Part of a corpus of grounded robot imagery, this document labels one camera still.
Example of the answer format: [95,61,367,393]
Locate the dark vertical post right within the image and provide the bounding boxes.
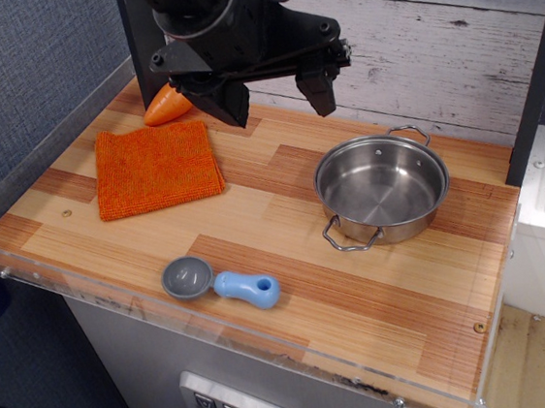
[506,22,545,187]

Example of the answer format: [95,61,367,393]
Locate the orange toy carrot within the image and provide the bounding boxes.
[143,83,193,127]

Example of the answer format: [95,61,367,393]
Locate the dark vertical post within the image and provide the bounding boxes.
[506,22,545,187]
[116,0,168,108]

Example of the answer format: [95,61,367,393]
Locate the grey and blue scoop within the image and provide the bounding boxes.
[161,256,281,309]

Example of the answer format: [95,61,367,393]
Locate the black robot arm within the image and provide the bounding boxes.
[145,0,351,127]

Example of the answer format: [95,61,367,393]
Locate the clear acrylic table guard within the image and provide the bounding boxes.
[0,72,518,408]

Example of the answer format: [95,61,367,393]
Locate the orange folded towel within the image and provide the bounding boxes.
[94,121,226,222]

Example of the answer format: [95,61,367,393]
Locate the stainless steel pan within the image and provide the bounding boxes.
[313,124,450,252]

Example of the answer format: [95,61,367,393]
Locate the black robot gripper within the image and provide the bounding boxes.
[146,0,350,128]

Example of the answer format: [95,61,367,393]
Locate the grey toy fridge cabinet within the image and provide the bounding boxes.
[67,295,473,408]

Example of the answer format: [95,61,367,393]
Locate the dark vertical post left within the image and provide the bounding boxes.
[116,0,168,108]

